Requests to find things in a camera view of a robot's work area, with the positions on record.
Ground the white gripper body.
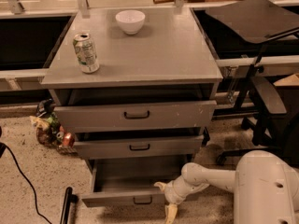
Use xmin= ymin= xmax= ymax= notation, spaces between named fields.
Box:
xmin=163 ymin=176 xmax=208 ymax=205

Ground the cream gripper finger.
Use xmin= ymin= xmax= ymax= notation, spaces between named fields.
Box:
xmin=154 ymin=182 xmax=166 ymax=191
xmin=165 ymin=203 xmax=178 ymax=224

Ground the grey bottom drawer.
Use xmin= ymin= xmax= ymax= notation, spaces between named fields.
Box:
xmin=82 ymin=155 xmax=190 ymax=207

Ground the grey drawer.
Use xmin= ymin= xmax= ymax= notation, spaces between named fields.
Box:
xmin=82 ymin=155 xmax=190 ymax=207
xmin=55 ymin=101 xmax=216 ymax=133
xmin=74 ymin=135 xmax=204 ymax=160

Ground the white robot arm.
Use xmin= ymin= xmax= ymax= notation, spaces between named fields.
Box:
xmin=155 ymin=150 xmax=299 ymax=224

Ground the grey drawer cabinet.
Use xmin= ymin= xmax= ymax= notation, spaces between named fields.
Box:
xmin=40 ymin=7 xmax=224 ymax=173

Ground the grey middle drawer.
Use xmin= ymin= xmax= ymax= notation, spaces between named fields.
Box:
xmin=74 ymin=135 xmax=204 ymax=160

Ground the grey top drawer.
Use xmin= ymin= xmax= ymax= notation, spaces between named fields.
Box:
xmin=55 ymin=101 xmax=216 ymax=133

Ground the green white soda can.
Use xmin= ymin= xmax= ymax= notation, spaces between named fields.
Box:
xmin=73 ymin=33 xmax=100 ymax=74

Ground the white bowl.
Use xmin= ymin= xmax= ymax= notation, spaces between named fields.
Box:
xmin=115 ymin=10 xmax=146 ymax=35

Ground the black office chair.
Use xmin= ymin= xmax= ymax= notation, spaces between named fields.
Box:
xmin=200 ymin=0 xmax=299 ymax=167

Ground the black cable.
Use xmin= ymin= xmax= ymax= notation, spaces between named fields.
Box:
xmin=0 ymin=142 xmax=53 ymax=224

